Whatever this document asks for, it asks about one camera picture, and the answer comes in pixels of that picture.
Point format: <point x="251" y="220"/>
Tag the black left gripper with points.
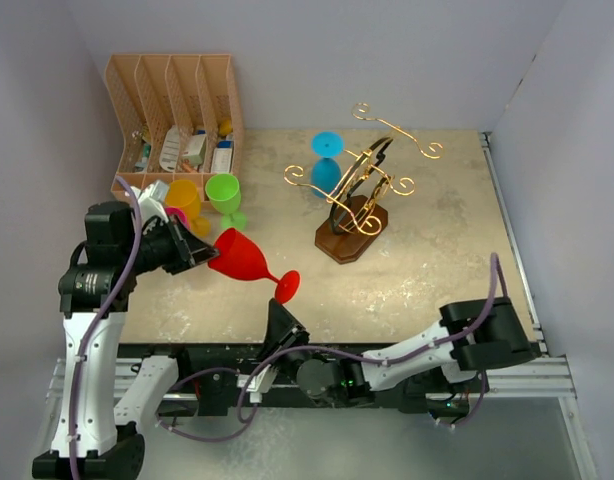
<point x="189" y="249"/>

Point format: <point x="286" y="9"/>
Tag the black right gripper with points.
<point x="283" y="330"/>

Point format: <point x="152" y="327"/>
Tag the magenta wine glass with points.
<point x="176" y="217"/>

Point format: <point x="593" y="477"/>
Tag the yellow wine glass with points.
<point x="184" y="196"/>

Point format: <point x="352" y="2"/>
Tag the red wine glass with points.
<point x="242" y="259"/>

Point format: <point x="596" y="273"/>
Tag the green wine glass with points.
<point x="224" y="194"/>

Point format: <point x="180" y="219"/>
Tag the blue wine glass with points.
<point x="326" y="172"/>

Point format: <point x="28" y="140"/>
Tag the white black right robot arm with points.
<point x="470" y="337"/>

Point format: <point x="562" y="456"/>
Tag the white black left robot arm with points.
<point x="99" y="436"/>

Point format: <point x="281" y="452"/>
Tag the white ribbed bottle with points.
<point x="169" y="155"/>

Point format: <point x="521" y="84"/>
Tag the white blue box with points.
<point x="222" y="159"/>

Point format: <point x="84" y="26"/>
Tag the white red box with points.
<point x="194" y="153"/>

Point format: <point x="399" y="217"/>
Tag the pink plastic file organizer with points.
<point x="169" y="108"/>

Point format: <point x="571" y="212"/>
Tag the yellow object in organizer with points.
<point x="225" y="128"/>

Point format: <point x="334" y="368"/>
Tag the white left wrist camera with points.
<point x="151" y="200"/>

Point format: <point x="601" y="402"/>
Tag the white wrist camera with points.
<point x="151" y="200"/>
<point x="261" y="384"/>

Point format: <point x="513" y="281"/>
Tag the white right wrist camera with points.
<point x="261" y="384"/>

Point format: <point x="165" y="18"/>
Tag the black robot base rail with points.
<point x="216" y="393"/>

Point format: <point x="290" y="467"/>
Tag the gold wire wine glass rack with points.
<point x="355" y="217"/>

